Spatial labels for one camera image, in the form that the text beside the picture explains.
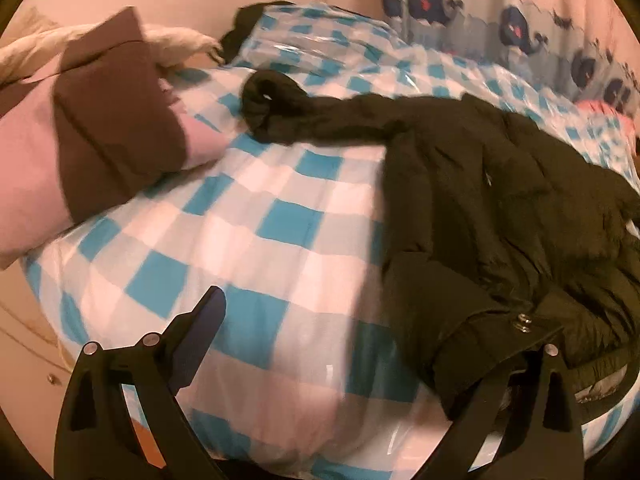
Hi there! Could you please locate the black garment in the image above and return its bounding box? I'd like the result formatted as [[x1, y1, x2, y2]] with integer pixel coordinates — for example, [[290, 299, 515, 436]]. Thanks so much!
[[220, 2, 301, 63]]

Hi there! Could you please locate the pink cloth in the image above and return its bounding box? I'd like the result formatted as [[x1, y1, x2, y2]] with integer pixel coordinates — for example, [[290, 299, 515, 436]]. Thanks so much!
[[575, 99, 638, 136]]

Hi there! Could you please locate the cream cabinet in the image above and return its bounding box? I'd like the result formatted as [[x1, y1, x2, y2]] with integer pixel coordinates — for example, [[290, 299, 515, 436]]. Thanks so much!
[[0, 265, 81, 411]]

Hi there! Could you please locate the whale print curtain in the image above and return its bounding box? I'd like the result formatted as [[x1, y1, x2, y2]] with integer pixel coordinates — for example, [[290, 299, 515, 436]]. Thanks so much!
[[377, 0, 640, 116]]

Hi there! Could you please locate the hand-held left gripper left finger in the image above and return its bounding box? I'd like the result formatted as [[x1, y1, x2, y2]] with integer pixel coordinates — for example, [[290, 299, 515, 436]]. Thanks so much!
[[54, 286, 227, 480]]

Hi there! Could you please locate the pink and brown pillow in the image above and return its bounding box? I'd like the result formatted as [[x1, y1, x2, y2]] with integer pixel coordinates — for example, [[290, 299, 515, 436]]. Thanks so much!
[[0, 6, 236, 268]]

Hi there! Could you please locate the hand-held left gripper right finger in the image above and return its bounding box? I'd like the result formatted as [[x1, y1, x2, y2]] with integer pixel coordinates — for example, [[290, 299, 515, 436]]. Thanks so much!
[[425, 344, 584, 480]]

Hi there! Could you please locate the white crumpled blanket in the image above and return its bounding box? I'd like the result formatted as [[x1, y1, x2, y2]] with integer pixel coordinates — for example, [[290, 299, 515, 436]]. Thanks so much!
[[0, 22, 223, 86]]

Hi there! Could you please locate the black puffer jacket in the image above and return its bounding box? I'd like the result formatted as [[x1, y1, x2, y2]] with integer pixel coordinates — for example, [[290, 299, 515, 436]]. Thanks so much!
[[241, 70, 640, 421]]

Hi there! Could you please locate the blue checkered duvet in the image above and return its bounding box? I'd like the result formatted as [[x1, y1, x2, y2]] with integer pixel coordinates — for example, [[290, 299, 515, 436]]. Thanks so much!
[[22, 2, 640, 480]]

